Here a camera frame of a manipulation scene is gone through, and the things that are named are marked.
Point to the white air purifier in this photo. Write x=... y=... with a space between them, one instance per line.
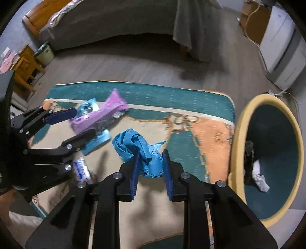
x=277 y=40

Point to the white crumpled tissue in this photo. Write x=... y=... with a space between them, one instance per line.
x=260 y=178

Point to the pink packet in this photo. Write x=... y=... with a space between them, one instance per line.
x=107 y=107

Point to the yellow rimmed teal bin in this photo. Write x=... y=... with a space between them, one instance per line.
x=239 y=134

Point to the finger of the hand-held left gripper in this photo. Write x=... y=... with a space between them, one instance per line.
x=62 y=116
x=81 y=138

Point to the wooden cabinet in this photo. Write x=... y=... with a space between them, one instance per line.
x=254 y=21

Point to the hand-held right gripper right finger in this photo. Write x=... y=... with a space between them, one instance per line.
x=167 y=177

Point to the pink paper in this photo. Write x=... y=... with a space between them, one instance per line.
x=6 y=64

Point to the small green white bin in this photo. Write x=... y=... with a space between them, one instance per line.
x=45 y=55

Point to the grey blanket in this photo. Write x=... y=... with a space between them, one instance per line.
x=196 y=28

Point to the teal and orange rug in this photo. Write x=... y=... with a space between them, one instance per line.
x=148 y=100

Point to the small white blue packet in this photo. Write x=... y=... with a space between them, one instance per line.
x=81 y=170

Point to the wooden framed bed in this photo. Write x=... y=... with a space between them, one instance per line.
x=107 y=21

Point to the light blue packet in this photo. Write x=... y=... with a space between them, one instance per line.
x=98 y=143

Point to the wooden stool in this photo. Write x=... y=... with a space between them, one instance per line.
x=24 y=64

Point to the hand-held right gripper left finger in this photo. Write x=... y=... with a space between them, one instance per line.
x=135 y=177

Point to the pink white striped cloth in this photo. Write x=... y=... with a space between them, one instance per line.
x=62 y=13

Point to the grey tall appliance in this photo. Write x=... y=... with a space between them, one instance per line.
x=291 y=69

